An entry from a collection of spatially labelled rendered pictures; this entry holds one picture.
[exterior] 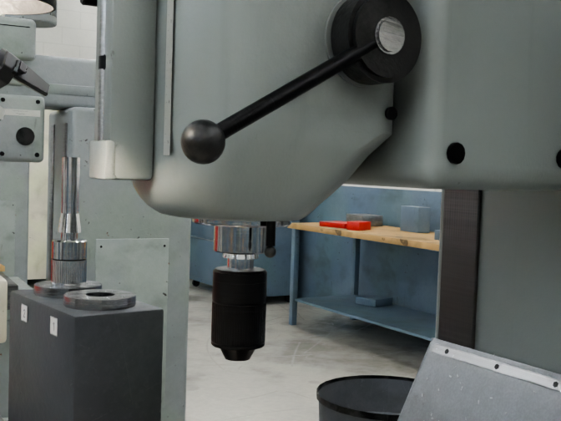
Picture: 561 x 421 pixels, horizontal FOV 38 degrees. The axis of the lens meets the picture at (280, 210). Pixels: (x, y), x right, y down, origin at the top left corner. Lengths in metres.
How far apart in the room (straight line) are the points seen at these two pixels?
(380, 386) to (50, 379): 2.04
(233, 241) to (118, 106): 0.15
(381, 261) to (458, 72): 6.67
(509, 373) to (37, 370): 0.58
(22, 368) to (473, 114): 0.71
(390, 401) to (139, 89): 2.45
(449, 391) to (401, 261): 6.12
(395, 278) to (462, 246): 6.19
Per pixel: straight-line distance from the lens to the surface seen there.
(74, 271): 1.14
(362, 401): 2.99
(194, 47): 0.62
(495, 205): 0.99
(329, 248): 8.00
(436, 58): 0.68
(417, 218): 6.46
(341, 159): 0.65
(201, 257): 8.93
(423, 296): 6.94
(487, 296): 1.00
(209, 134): 0.54
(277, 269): 8.14
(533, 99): 0.75
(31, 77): 1.29
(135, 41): 0.65
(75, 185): 1.14
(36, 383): 1.12
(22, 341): 1.16
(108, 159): 0.64
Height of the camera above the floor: 1.35
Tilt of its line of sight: 3 degrees down
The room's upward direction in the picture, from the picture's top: 2 degrees clockwise
